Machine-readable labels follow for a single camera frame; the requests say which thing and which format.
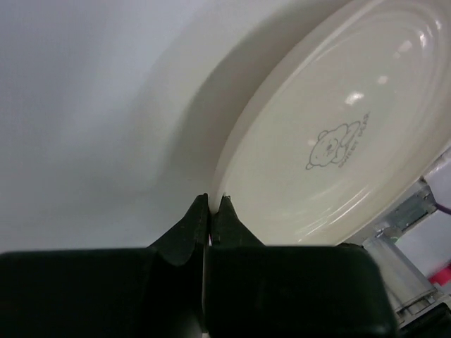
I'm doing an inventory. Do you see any cream bear plate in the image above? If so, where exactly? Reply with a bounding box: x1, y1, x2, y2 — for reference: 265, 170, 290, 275
209, 1, 450, 245

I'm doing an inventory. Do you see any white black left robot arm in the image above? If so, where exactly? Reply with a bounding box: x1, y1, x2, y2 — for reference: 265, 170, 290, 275
1, 179, 450, 337

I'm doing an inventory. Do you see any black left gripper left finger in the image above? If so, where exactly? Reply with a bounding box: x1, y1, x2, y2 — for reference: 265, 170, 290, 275
1, 195, 210, 337

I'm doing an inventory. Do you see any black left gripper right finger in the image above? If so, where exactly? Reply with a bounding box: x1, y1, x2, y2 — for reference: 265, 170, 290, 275
204, 197, 397, 337

